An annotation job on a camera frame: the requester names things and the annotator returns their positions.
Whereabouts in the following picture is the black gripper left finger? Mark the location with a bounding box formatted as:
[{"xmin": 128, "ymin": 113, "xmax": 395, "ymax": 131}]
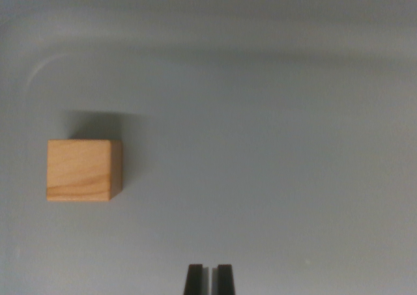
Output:
[{"xmin": 183, "ymin": 264, "xmax": 211, "ymax": 295}]

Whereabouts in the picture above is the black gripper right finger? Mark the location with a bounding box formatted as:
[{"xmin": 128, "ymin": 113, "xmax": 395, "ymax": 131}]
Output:
[{"xmin": 211, "ymin": 264, "xmax": 237, "ymax": 295}]

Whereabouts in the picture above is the wooden cube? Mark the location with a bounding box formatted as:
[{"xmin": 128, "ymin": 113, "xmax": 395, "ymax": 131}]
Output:
[{"xmin": 46, "ymin": 139, "xmax": 124, "ymax": 202}]

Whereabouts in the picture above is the grey plastic bin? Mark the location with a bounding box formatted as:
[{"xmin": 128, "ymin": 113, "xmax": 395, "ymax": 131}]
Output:
[{"xmin": 0, "ymin": 0, "xmax": 417, "ymax": 295}]

